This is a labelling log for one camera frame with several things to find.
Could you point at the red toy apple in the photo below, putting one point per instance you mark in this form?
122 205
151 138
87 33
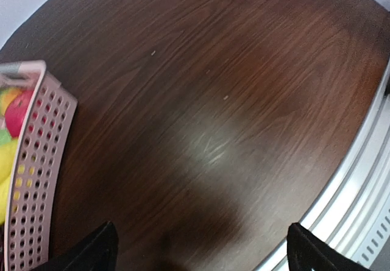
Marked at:
16 112

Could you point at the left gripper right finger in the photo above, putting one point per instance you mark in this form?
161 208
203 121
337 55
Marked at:
307 252

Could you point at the orange green toy mango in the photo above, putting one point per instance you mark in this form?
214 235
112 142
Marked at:
7 96

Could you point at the pink perforated plastic basket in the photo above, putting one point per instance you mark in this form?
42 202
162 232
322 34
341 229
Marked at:
35 169

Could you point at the yellow toy banana bunch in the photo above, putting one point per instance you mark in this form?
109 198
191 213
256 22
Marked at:
8 151

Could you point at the front aluminium rail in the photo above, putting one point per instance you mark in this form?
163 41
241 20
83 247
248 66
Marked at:
351 214

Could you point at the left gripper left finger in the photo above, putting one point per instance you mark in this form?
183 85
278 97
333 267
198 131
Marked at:
96 251

